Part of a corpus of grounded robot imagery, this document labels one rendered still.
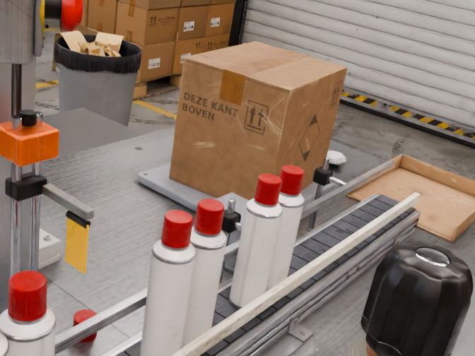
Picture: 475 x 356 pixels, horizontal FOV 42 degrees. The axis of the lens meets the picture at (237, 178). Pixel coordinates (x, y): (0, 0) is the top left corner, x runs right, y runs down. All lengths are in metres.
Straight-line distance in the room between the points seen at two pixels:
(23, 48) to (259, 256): 0.50
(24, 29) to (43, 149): 0.16
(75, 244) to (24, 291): 0.08
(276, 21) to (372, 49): 0.92
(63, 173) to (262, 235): 0.63
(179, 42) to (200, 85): 3.47
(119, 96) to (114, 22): 1.37
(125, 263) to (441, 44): 4.07
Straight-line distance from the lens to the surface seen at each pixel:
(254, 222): 0.85
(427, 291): 0.52
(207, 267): 0.76
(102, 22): 4.63
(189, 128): 1.27
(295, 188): 0.88
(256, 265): 0.88
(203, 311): 0.80
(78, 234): 0.62
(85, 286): 1.02
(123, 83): 3.24
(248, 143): 1.21
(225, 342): 0.86
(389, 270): 0.53
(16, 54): 0.49
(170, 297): 0.74
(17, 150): 0.60
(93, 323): 0.74
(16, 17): 0.48
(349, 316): 1.06
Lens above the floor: 1.42
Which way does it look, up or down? 24 degrees down
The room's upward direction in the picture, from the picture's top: 10 degrees clockwise
